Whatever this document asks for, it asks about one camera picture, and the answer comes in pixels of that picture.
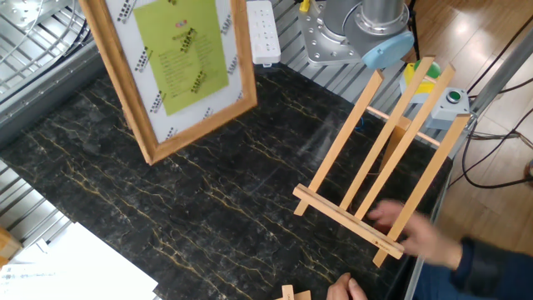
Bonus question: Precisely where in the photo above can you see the person's right hand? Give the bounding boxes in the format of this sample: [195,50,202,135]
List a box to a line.
[368,199,464,270]

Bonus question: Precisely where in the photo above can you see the person's left hand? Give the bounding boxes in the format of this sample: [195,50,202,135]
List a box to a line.
[326,272,368,300]

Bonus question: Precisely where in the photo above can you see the wooden tabletop easel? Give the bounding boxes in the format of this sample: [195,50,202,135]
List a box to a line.
[292,56,471,268]

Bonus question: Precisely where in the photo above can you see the wooden photo frame green print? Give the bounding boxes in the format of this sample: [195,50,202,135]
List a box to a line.
[78,0,258,166]

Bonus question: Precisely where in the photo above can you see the right forearm dark blue sleeve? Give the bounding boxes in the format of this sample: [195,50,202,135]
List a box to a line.
[451,237,533,300]

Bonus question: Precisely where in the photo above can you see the blue jeans leg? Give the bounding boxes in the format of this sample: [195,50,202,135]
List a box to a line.
[411,260,467,300]

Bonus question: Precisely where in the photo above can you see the aluminium table edge profile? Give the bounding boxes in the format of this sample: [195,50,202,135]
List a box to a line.
[402,166,453,300]

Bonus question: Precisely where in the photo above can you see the small wooden block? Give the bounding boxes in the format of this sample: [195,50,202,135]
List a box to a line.
[274,284,311,300]

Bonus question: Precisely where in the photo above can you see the grey button box green button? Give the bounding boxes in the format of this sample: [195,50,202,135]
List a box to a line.
[424,86,471,131]

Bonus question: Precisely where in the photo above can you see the yellow button box green button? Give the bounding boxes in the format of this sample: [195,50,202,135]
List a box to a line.
[399,60,442,105]

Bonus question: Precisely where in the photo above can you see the black tripod stand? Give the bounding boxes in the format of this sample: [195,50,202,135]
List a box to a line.
[407,0,421,62]

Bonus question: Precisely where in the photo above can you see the white paper stack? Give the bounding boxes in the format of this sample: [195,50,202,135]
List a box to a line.
[0,222,159,300]

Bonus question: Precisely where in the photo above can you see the white power strip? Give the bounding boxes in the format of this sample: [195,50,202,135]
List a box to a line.
[246,0,282,68]

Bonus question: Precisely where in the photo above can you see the printed text paper sheet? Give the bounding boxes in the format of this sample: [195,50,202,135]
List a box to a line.
[0,261,80,300]

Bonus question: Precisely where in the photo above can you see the small cardboard box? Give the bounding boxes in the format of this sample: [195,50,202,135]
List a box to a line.
[0,227,22,268]

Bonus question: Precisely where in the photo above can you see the silver perforated aluminium plate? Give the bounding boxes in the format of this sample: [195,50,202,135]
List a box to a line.
[0,0,80,28]

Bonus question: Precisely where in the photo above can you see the black floor cable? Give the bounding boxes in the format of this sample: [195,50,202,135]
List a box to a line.
[447,106,533,191]

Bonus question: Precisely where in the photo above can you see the aluminium frame post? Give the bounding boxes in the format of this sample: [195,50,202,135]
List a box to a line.
[468,31,533,120]

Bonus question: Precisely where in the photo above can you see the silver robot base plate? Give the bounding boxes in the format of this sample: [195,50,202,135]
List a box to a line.
[297,0,363,67]

